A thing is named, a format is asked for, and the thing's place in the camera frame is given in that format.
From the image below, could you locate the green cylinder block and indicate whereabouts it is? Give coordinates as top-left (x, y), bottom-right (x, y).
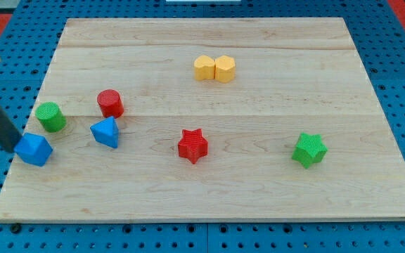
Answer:
top-left (35, 101), bottom-right (67, 132)

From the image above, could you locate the blue cube block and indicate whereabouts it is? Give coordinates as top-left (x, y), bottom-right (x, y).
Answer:
top-left (14, 133), bottom-right (53, 167)

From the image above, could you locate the wooden board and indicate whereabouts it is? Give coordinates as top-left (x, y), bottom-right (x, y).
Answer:
top-left (0, 18), bottom-right (405, 223)

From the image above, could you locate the red star block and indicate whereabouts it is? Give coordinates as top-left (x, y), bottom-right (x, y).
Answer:
top-left (178, 129), bottom-right (208, 164)

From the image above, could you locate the yellow heart block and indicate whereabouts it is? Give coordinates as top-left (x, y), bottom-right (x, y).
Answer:
top-left (193, 55), bottom-right (215, 81)

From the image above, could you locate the yellow hexagon block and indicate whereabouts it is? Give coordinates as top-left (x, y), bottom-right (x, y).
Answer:
top-left (214, 56), bottom-right (236, 83)

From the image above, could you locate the red cylinder block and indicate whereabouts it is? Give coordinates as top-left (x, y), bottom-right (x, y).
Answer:
top-left (97, 89), bottom-right (124, 118)

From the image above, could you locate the blue triangle block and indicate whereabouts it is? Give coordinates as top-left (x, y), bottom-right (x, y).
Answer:
top-left (90, 116), bottom-right (119, 148)

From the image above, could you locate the green star block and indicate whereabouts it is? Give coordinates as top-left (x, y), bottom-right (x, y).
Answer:
top-left (291, 132), bottom-right (328, 169)

